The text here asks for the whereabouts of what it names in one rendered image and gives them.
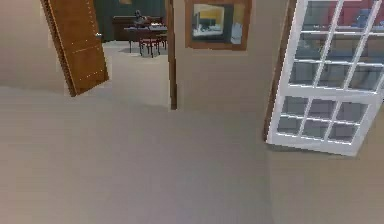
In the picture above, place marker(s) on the red wooden chair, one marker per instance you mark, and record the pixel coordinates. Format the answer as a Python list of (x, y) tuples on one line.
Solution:
[(149, 43), (163, 39)]

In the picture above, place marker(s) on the dark wooden dining table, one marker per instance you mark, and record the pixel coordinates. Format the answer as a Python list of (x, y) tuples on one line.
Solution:
[(145, 30)]

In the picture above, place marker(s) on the dark bust statue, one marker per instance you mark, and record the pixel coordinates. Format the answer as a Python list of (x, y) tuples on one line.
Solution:
[(139, 17)]

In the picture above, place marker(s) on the dark wooden sideboard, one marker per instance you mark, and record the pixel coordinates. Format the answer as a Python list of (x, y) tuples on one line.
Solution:
[(120, 28)]

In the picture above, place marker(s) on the brown wooden room door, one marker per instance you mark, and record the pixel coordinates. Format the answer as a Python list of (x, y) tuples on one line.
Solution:
[(78, 43)]

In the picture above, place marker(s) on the white paned glass door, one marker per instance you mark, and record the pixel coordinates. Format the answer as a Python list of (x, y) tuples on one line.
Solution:
[(328, 75)]

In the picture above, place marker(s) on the wooden framed wall picture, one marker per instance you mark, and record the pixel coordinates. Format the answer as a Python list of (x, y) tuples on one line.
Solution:
[(216, 24)]

